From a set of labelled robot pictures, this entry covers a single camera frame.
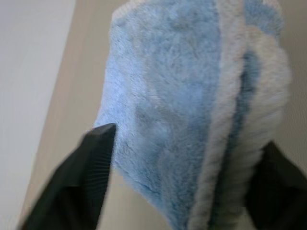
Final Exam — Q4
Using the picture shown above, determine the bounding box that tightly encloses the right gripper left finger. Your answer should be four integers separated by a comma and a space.
16, 123, 117, 230

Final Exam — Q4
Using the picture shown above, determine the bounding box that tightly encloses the light blue towel white trim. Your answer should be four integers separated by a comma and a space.
92, 0, 293, 230

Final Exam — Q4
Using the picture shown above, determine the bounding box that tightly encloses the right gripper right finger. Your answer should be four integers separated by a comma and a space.
244, 140, 307, 230

